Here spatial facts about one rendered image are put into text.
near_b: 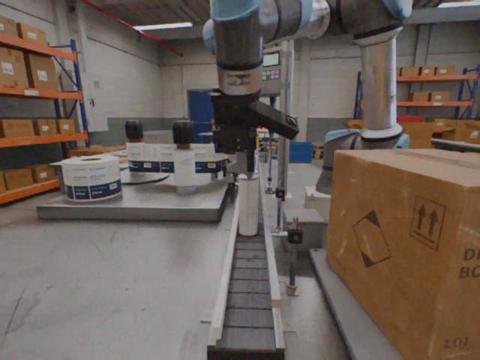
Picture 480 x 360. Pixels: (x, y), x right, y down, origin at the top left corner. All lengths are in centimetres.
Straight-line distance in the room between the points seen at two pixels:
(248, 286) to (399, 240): 27
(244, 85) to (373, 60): 47
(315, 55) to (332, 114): 186
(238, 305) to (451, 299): 29
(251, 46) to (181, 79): 915
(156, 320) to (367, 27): 81
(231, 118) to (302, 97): 819
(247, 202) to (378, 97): 48
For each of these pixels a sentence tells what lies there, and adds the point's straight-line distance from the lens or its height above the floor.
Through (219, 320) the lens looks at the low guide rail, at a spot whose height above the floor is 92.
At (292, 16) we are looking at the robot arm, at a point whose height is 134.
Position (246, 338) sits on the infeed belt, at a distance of 43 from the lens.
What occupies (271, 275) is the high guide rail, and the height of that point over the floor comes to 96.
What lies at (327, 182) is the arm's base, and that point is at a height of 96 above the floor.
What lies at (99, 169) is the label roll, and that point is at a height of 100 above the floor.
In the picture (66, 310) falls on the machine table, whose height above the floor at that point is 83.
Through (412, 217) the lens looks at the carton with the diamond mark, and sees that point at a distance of 41.
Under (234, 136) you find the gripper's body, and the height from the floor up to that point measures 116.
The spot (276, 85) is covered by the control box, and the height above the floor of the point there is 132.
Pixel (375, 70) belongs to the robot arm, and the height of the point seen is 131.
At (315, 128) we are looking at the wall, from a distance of 870.
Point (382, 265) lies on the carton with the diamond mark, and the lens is 48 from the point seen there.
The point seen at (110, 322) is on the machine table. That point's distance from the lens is 57.
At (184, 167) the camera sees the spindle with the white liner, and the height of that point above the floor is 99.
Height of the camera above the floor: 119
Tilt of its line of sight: 14 degrees down
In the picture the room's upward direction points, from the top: straight up
